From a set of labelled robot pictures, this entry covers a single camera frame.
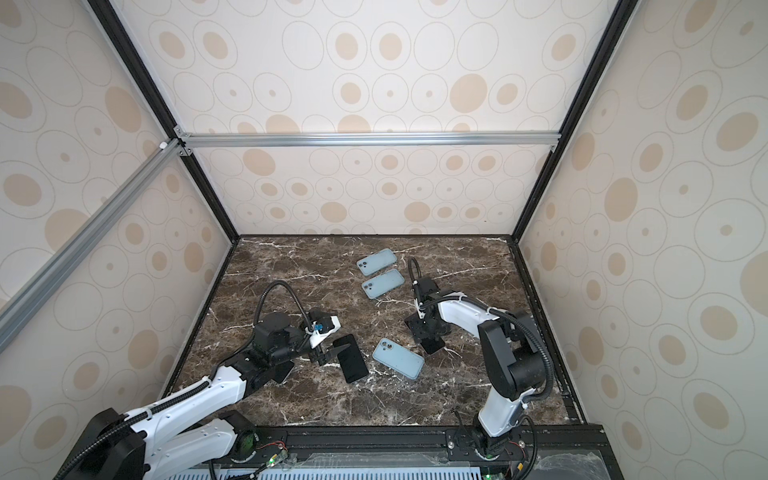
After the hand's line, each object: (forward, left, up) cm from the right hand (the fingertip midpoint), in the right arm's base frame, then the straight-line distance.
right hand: (427, 333), depth 94 cm
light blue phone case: (-8, +9, -1) cm, 12 cm away
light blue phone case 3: (+19, +14, 0) cm, 24 cm away
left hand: (-6, +23, +16) cm, 28 cm away
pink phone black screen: (-9, +23, +2) cm, 25 cm away
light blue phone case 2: (+30, +17, 0) cm, 35 cm away
